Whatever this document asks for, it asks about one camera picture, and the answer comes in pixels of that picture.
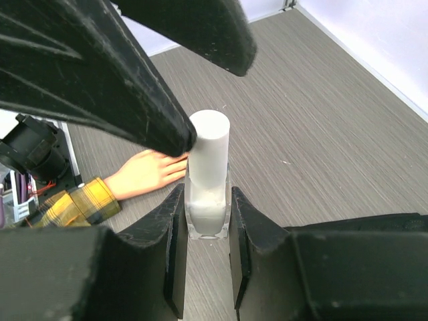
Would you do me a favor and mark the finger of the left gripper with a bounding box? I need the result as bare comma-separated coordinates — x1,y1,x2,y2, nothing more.
114,0,257,77
1,1,196,156

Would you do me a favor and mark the clear nail polish bottle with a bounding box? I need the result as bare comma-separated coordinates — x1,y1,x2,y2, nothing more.
184,169,231,240

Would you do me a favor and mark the mannequin hand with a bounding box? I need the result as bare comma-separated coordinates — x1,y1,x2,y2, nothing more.
103,150,188,201

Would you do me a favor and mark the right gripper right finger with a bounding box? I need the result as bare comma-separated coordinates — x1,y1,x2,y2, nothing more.
229,187,427,320

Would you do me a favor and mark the black cloth placemat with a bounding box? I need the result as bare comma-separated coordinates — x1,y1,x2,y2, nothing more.
284,213,427,233

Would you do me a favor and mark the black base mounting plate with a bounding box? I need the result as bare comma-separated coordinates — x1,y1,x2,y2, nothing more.
32,120,82,204

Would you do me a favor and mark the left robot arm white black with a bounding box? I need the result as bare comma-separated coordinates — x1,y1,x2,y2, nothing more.
1,1,256,182

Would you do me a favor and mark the yellow plaid sleeve forearm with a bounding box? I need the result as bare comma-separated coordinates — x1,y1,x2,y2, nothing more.
18,177,121,228

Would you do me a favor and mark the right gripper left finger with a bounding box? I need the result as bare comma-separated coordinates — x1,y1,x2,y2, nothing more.
1,184,187,320

